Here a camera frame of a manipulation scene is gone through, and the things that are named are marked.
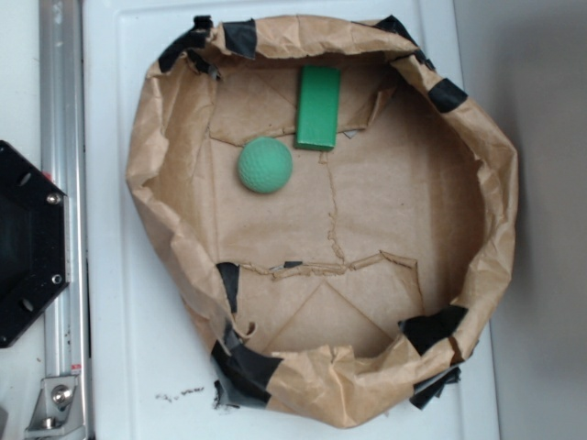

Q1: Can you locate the green rectangular block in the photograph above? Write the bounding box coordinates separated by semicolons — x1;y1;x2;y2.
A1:
295;65;340;151

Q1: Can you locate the green dimpled ball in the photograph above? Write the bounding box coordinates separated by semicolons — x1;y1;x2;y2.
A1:
237;137;293;194

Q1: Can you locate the brown paper bag tray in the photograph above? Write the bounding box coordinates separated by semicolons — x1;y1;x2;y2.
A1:
127;16;518;428

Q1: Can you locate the white plastic tray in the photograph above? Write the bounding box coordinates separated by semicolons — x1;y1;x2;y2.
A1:
82;1;500;439

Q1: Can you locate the aluminium extrusion rail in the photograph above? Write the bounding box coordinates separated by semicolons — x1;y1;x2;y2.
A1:
39;1;94;439

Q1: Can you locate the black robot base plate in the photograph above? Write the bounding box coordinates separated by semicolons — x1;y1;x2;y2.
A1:
1;141;69;349

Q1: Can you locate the metal corner bracket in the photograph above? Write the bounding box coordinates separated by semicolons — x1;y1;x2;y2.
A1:
24;376;87;439

